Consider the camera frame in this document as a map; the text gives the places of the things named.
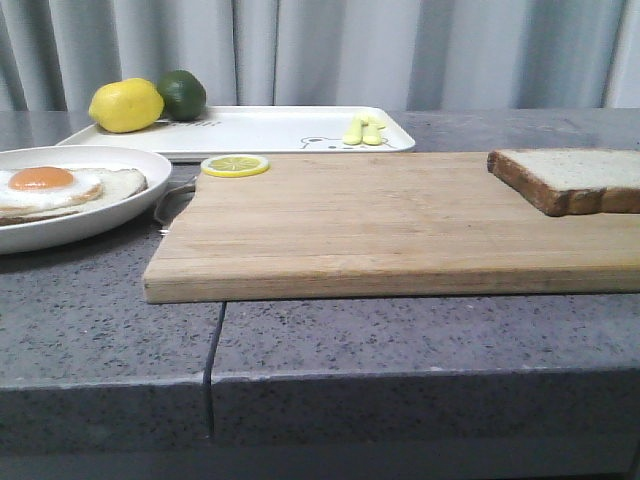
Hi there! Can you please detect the fried egg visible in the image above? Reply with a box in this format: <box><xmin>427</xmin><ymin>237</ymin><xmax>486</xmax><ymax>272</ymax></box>
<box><xmin>1</xmin><ymin>166</ymin><xmax>103</xmax><ymax>214</ymax></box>

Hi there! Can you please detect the lemon slice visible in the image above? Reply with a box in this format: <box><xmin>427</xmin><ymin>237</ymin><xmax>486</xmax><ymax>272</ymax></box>
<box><xmin>200</xmin><ymin>154</ymin><xmax>270</xmax><ymax>178</ymax></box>

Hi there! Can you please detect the metal cutting board handle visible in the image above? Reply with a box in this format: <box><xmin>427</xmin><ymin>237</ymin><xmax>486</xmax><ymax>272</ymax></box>
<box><xmin>153</xmin><ymin>176</ymin><xmax>197</xmax><ymax>236</ymax></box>

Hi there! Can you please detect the white bear tray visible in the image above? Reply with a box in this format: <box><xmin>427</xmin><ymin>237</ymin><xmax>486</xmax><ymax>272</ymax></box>
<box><xmin>61</xmin><ymin>106</ymin><xmax>415</xmax><ymax>163</ymax></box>

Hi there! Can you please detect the yellow-green plastic fork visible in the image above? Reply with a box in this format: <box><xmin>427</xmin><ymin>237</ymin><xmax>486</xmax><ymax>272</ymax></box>
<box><xmin>342</xmin><ymin>114</ymin><xmax>369</xmax><ymax>146</ymax></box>

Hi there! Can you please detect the grey curtain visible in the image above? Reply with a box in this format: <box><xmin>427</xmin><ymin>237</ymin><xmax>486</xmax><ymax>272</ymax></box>
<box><xmin>1</xmin><ymin>1</ymin><xmax>639</xmax><ymax>111</ymax></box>

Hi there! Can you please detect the green lime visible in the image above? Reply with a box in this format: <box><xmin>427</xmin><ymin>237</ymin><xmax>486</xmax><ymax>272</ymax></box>
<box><xmin>156</xmin><ymin>70</ymin><xmax>207</xmax><ymax>121</ymax></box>

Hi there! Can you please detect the white round plate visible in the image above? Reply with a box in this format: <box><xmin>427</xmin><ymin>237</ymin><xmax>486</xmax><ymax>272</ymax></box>
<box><xmin>1</xmin><ymin>145</ymin><xmax>172</xmax><ymax>255</ymax></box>

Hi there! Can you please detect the yellow lemon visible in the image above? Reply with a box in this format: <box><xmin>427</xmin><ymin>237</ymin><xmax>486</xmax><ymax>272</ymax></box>
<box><xmin>88</xmin><ymin>78</ymin><xmax>164</xmax><ymax>133</ymax></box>

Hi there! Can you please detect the yellow-green plastic spoon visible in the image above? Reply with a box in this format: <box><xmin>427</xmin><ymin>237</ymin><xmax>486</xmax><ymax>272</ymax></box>
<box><xmin>362</xmin><ymin>116</ymin><xmax>385</xmax><ymax>146</ymax></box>

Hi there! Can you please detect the wooden cutting board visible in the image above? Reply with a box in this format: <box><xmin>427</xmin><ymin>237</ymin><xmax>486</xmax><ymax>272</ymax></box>
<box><xmin>143</xmin><ymin>152</ymin><xmax>639</xmax><ymax>303</ymax></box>

